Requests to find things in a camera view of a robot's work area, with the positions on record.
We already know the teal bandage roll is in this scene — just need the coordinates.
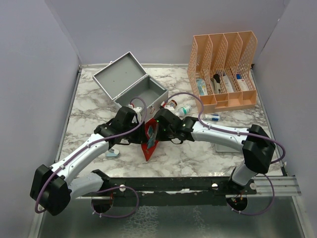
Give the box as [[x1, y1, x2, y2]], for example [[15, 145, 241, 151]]
[[147, 138, 155, 149]]

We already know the red first aid pouch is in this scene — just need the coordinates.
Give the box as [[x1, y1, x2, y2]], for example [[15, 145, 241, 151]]
[[141, 119, 159, 161]]

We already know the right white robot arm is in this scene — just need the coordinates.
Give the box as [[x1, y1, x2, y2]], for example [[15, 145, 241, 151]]
[[154, 108, 275, 194]]

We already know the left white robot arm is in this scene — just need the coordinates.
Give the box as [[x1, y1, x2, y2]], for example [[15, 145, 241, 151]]
[[30, 106, 148, 216]]

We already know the brown medicine bottle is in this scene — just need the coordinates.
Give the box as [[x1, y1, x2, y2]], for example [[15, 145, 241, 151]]
[[168, 100, 177, 109]]

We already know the teal medicine box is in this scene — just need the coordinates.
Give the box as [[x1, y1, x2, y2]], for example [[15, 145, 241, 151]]
[[196, 78, 208, 96]]

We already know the white medicine box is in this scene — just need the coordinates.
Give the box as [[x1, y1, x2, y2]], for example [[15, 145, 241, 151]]
[[223, 75, 235, 93]]

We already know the red blue medicine box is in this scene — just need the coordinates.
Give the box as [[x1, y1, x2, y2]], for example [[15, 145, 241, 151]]
[[236, 74, 249, 91]]

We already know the white green bottle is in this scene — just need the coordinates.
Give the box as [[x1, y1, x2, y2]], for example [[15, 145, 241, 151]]
[[175, 104, 192, 117]]

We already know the silver metal case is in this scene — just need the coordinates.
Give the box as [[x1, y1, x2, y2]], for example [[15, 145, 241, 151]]
[[93, 52, 168, 120]]

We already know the white blue bandage roll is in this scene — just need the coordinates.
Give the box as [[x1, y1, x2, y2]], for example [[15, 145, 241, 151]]
[[201, 114, 221, 121]]

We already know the grey plastic tray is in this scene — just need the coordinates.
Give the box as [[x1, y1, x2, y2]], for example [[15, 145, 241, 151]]
[[215, 144, 239, 153]]

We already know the black white thermometer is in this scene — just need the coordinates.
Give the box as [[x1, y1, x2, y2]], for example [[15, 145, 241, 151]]
[[211, 73, 221, 94]]

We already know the peach file organizer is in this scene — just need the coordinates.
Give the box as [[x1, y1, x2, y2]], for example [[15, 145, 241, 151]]
[[187, 31, 258, 113]]

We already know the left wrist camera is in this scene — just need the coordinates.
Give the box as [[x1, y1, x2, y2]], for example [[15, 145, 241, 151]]
[[128, 104, 143, 123]]

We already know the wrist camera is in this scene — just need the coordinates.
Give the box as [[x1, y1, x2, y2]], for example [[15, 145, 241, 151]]
[[128, 104, 143, 123], [163, 104, 175, 112]]

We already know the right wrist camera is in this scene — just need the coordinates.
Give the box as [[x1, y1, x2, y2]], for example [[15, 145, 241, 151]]
[[163, 104, 175, 112]]

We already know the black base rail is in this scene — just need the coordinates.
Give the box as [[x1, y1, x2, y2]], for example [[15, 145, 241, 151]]
[[90, 170, 256, 215]]

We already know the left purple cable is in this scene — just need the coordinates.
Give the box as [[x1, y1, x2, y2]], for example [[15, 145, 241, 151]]
[[34, 97, 147, 219]]

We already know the purple cable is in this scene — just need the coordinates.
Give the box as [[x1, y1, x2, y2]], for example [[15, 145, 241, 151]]
[[34, 97, 147, 219], [163, 92, 286, 216]]

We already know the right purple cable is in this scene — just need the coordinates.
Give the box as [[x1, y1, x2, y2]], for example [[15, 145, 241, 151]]
[[163, 92, 286, 216]]

